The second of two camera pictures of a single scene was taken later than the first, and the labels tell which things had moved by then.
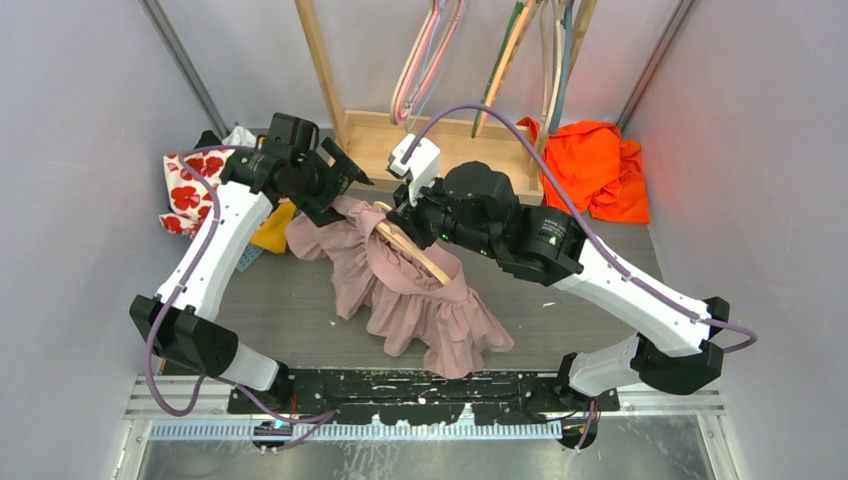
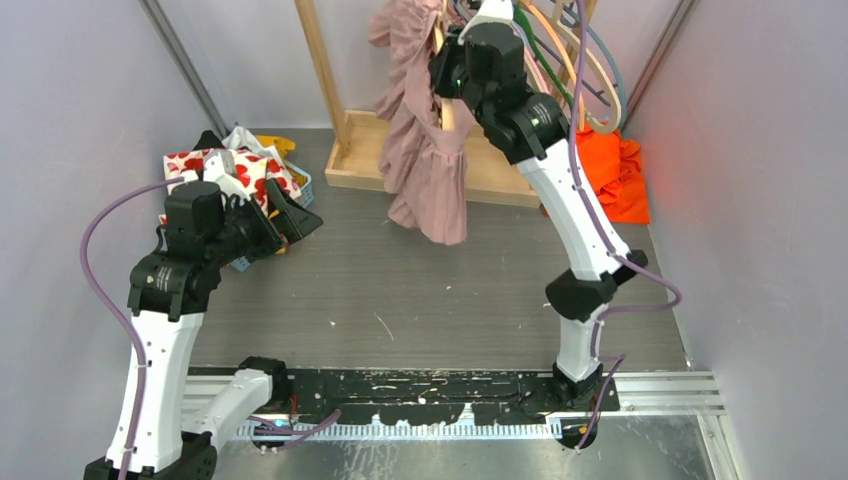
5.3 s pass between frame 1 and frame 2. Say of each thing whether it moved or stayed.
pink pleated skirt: moved
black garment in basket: stayed
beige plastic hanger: moved
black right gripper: moved
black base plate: stayed
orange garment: stayed
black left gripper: moved
